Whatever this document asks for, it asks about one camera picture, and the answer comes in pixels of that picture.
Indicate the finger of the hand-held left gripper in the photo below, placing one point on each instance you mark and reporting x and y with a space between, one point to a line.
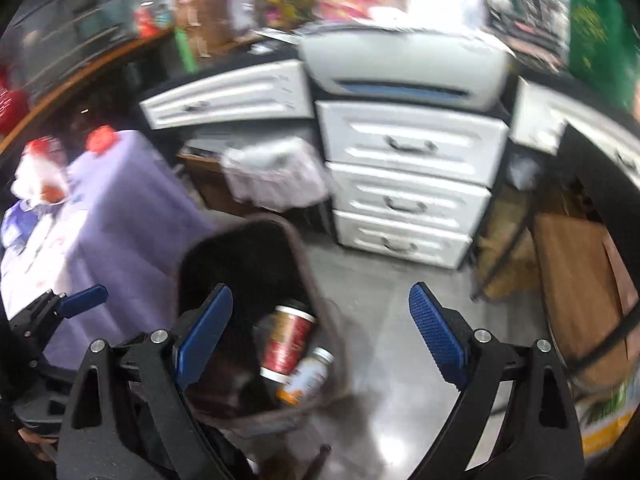
82 300

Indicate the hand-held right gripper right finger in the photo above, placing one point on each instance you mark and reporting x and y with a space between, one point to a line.
435 335

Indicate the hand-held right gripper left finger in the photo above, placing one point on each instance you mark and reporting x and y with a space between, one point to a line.
205 335

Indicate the dark brown trash bin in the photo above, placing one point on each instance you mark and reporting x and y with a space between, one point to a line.
240 260

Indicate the red labelled can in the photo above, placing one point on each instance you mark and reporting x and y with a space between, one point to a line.
287 340

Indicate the purple floral tablecloth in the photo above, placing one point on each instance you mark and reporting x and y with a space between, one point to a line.
130 210

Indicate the orange labelled plastic bottle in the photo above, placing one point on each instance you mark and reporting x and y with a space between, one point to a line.
307 377

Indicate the clear plastic bag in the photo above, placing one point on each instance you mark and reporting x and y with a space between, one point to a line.
37 175

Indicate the brown cardboard box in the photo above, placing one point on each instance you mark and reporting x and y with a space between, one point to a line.
580 280

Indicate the white three-drawer cabinet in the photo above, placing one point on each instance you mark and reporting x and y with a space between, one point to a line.
410 180

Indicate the orange foam fruit net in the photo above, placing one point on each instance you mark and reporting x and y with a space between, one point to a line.
101 138

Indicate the white plastic bag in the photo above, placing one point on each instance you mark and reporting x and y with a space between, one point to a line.
275 175

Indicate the yellow green package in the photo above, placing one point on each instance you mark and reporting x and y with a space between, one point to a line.
605 420

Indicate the red packet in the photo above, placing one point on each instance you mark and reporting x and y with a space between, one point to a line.
11 102

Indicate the wooden edged glass counter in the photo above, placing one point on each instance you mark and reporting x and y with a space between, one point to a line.
75 75

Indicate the white desk drawer front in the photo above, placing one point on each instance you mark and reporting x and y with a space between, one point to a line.
540 120
225 92

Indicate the green bottle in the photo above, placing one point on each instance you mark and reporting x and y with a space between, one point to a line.
185 50

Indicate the red tin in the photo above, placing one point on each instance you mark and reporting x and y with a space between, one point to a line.
148 21

